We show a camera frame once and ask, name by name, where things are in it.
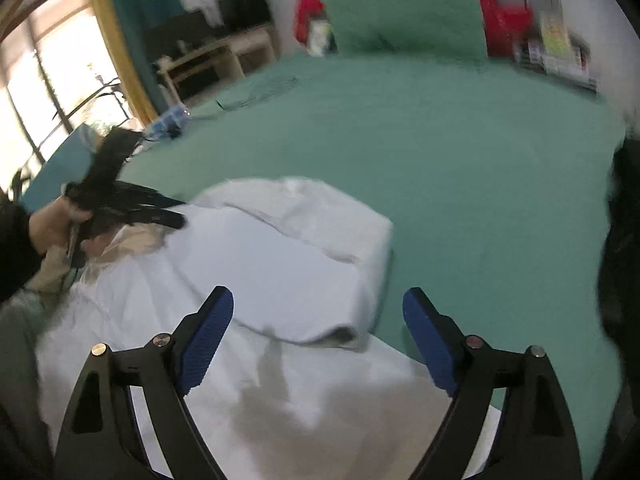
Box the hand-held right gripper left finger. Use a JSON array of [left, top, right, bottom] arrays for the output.
[[55, 285, 235, 480]]

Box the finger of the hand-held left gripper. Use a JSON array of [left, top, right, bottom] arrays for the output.
[[121, 183, 188, 209], [127, 209, 188, 231]]

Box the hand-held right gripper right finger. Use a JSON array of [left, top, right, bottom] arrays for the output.
[[402, 287, 583, 480]]

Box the white garment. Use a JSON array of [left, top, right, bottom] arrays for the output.
[[37, 176, 501, 480]]

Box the person's left forearm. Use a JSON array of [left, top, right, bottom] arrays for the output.
[[0, 199, 45, 303]]

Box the black clothes pile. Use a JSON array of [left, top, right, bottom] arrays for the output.
[[597, 137, 640, 343]]

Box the person's left hand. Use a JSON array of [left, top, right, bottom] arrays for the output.
[[29, 196, 108, 260]]

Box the blue plastic box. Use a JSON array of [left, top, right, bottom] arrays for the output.
[[145, 105, 192, 137]]

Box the yellow framed window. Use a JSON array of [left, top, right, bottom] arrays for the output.
[[0, 0, 157, 196]]

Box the black electronics box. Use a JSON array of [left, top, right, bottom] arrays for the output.
[[145, 10, 219, 61]]

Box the wooden desk shelf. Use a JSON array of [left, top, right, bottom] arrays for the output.
[[157, 25, 281, 103]]

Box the teal curtain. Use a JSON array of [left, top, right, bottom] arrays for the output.
[[100, 0, 186, 121]]

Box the green bed sheet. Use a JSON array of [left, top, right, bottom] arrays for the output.
[[20, 52, 628, 480]]

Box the black cube speaker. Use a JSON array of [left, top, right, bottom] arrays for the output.
[[217, 0, 273, 31]]

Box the green printed packet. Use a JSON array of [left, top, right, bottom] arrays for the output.
[[307, 17, 334, 57]]

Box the red patterned cushion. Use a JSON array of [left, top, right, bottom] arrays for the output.
[[472, 0, 534, 58], [294, 0, 332, 45]]

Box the green pillow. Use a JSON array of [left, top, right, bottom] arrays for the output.
[[320, 0, 488, 63]]

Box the stack of books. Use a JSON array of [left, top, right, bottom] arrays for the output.
[[515, 12, 601, 92]]

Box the black cable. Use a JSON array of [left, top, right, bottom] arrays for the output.
[[217, 74, 299, 111]]

